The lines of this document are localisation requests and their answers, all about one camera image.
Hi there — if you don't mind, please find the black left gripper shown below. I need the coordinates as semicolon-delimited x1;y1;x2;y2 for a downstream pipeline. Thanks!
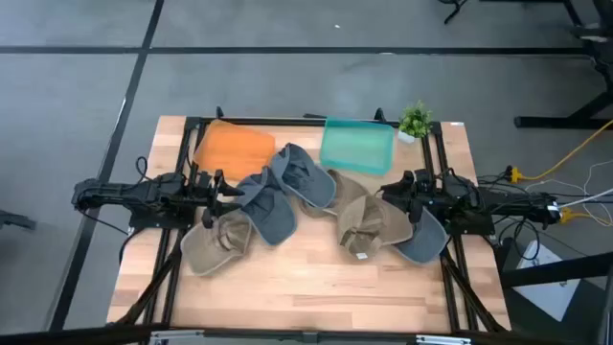
186;165;245;230

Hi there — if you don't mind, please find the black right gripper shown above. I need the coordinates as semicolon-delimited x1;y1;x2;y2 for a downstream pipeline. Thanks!
381;167;444;225

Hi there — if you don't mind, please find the tan baseball cap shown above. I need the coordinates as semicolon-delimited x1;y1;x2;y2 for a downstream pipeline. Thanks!
180;209;254;278
299;168;371;219
336;194;415;261

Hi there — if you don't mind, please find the grey baseball cap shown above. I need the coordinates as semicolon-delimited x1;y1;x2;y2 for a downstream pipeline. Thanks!
393;205;451;265
236;166;299;247
269;142;337;209

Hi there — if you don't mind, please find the orange plastic bin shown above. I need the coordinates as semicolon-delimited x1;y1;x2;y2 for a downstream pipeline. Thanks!
193;119;278;182

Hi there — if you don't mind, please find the teal plastic bin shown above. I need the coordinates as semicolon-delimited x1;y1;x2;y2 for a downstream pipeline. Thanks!
319;117;397;176

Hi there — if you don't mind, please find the small green potted plant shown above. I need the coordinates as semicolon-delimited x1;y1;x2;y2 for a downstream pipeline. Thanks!
397;100;435;145

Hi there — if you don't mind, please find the yellow power plug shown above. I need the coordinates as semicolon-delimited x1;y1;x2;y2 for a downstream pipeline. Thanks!
558;206;613;227

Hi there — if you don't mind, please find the black metal beam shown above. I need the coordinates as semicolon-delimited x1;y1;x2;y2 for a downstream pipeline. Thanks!
500;251;613;289

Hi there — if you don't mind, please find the white cardboard box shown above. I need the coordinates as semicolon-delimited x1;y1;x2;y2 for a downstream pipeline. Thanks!
512;239;581;323

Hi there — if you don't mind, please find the black chair base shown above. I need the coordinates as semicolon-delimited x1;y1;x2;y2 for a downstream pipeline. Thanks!
438;0;470;25

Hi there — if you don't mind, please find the black floor stand foot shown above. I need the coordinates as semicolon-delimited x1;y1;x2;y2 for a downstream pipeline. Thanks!
0;209;38;232

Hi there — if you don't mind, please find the person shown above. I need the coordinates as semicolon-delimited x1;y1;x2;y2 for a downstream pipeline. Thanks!
569;0;613;87

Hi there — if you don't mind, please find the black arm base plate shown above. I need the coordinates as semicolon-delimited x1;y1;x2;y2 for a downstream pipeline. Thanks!
127;204;197;230
443;210;496;237

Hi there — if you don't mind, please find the black aluminium table frame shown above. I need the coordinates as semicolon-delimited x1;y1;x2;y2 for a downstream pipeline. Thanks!
0;105;576;345

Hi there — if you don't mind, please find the yellow extension cable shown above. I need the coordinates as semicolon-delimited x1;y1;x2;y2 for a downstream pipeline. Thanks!
510;119;613;184

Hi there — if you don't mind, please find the silver frame bracket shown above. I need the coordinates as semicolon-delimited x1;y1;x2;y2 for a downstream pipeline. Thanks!
148;329;206;345
415;334;473;345

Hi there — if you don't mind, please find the black desk frame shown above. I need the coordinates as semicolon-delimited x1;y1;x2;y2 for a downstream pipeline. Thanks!
514;0;613;130

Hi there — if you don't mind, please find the white cable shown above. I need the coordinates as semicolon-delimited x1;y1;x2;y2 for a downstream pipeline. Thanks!
557;187;613;210

